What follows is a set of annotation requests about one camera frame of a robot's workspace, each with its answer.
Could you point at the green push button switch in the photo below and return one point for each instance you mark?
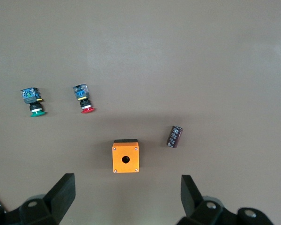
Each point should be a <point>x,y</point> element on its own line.
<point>31,96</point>

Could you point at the red push button switch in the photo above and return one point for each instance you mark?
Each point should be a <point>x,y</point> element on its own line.
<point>82,93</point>

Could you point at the small black terminal block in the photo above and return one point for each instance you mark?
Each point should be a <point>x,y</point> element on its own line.
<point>175,137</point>

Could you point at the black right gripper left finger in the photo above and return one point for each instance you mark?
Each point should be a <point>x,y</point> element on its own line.
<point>58,197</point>

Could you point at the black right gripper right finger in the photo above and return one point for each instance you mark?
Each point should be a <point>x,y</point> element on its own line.
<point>192,199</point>

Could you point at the orange button enclosure box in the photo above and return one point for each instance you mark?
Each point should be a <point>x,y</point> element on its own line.
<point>118,161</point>

